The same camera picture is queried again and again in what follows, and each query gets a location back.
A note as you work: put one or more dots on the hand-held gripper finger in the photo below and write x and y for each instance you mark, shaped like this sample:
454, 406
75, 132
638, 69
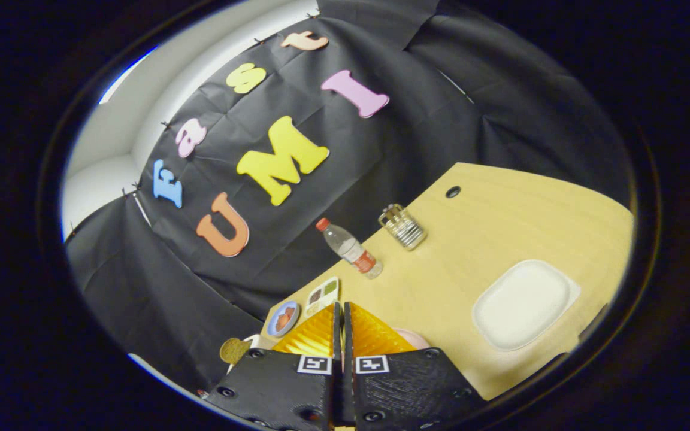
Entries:
338, 341
348, 341

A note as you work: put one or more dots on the brown bread slice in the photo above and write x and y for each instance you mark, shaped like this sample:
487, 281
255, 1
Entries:
234, 350

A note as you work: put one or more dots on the white sectioned condiment dish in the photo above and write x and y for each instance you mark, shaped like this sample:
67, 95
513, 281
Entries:
321, 296

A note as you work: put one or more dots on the blue plate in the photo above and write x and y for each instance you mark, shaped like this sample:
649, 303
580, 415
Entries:
293, 306

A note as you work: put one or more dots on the red meat slices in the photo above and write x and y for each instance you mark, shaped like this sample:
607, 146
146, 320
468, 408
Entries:
285, 320

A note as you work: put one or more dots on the pink plate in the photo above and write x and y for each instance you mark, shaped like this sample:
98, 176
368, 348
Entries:
414, 340

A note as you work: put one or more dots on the white toaster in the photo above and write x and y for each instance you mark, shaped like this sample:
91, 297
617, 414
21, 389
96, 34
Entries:
254, 341

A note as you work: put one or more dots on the clear red-capped water bottle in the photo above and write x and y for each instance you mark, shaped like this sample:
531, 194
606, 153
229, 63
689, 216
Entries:
351, 248

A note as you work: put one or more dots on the white square plate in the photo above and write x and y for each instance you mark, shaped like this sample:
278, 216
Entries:
524, 305

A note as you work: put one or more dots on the black table grommet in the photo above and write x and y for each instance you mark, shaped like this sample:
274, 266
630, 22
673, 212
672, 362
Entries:
453, 191

